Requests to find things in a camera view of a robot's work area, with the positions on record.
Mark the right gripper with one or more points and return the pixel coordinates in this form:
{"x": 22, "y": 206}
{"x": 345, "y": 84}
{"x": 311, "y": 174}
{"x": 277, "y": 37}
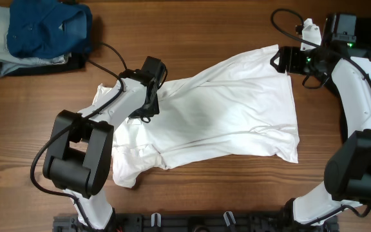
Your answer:
{"x": 289, "y": 56}

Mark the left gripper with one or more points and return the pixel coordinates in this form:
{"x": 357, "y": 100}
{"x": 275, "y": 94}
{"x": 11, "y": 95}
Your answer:
{"x": 153, "y": 109}

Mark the white t-shirt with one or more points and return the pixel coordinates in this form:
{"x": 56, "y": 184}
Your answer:
{"x": 240, "y": 106}

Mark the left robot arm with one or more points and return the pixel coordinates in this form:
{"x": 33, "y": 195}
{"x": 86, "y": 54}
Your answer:
{"x": 78, "y": 157}

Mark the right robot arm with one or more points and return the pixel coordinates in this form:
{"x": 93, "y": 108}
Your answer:
{"x": 339, "y": 57}

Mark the black folded garment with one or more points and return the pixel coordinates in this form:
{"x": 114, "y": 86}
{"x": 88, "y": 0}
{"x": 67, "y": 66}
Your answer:
{"x": 75, "y": 62}

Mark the light grey folded garment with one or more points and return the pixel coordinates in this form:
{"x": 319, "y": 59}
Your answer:
{"x": 8, "y": 62}

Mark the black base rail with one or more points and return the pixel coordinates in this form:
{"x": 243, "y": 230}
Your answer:
{"x": 269, "y": 221}

